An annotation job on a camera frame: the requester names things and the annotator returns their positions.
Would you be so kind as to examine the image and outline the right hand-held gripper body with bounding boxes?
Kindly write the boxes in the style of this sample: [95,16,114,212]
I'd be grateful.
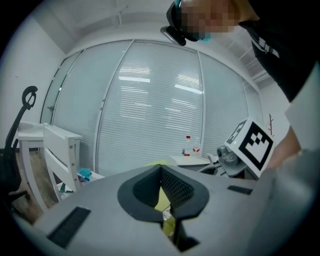
[216,118,275,180]

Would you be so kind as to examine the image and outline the clear plastic bottle red label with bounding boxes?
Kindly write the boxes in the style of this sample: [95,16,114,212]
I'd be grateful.
[191,136,202,154]
[183,135,193,157]

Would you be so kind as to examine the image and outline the brown wall coat rack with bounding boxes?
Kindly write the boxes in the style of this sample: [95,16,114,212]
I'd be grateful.
[268,113,275,138]

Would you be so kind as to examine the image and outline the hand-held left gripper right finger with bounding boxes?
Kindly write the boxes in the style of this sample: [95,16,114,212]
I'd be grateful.
[160,164,266,256]

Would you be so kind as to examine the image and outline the person's black clothing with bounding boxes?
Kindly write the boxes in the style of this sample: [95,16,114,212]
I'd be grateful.
[238,0,320,104]

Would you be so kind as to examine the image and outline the person's right forearm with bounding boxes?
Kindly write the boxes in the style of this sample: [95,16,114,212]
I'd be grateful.
[269,124,304,173]

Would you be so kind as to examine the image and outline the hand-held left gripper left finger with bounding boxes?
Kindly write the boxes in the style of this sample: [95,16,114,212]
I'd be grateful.
[32,163,181,256]

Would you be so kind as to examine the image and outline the white side desk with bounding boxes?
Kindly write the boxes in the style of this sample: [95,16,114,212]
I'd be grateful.
[42,124,84,204]

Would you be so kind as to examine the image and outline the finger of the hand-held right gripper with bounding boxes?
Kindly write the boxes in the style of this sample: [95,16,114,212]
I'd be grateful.
[198,162,227,177]

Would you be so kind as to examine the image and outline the teal fabric item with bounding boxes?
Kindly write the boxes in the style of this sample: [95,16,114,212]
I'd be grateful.
[76,167,94,181]

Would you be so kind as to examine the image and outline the black office chair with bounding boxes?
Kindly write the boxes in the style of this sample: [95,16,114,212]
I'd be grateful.
[0,85,39,218]

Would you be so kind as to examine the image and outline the person's head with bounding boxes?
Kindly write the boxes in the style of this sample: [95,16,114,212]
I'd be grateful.
[179,0,261,41]

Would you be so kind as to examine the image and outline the black head-mounted camera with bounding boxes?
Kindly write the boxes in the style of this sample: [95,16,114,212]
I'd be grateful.
[159,1,201,47]

